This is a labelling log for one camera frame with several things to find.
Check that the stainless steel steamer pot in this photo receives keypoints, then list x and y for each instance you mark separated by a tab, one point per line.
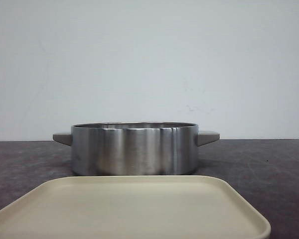
135	148

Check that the cream rectangular plastic tray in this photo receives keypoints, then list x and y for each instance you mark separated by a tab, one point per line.
133	207

